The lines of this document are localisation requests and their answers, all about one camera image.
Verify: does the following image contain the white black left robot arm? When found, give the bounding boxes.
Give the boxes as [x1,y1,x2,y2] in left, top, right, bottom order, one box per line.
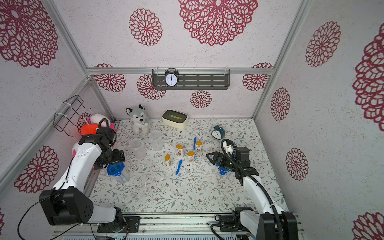
[39,127,126,233]

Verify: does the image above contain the black wall alarm clock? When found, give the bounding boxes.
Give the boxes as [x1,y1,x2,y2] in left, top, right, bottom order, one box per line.
[165,68,179,87]

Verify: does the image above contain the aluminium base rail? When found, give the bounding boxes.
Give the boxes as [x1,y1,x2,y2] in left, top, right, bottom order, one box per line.
[51,208,268,240]

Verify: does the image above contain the white plush with glasses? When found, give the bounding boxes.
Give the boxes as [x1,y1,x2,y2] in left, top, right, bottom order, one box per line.
[72,143,79,157]

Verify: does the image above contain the orange red plush toy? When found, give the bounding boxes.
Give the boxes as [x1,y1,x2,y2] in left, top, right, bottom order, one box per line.
[80,124,99,136]

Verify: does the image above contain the clear plastic cup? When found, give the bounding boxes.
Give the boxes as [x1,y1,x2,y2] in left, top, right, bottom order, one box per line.
[129,139,146,160]
[148,130,164,151]

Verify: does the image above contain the black corrugated right cable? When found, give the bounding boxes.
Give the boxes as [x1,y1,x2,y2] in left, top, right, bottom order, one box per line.
[220,138,284,240]

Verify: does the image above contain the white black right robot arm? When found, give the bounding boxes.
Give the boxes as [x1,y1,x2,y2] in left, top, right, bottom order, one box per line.
[206,146,299,240]

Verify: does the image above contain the green teal alarm clock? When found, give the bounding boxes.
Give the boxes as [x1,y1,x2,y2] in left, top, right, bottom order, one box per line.
[211,126,225,140]

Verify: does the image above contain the black wire wall basket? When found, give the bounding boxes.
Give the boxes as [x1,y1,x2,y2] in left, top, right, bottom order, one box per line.
[52,95,92,138]

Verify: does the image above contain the grey metal wall shelf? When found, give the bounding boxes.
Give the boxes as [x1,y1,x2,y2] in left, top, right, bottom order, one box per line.
[152,69,231,90]

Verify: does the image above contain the grey husky plush toy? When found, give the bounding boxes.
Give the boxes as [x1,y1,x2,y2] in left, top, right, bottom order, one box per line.
[126,104,152,135]

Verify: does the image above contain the yellow cap bottle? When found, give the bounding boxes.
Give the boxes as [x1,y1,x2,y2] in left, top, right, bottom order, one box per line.
[188,151,195,164]
[165,154,172,168]
[195,141,203,154]
[176,144,184,158]

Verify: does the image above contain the cream tissue box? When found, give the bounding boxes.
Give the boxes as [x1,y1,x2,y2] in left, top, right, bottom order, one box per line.
[162,110,189,129]

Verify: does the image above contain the white pink plush upper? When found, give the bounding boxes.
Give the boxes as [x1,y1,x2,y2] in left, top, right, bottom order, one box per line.
[87,114,116,130]

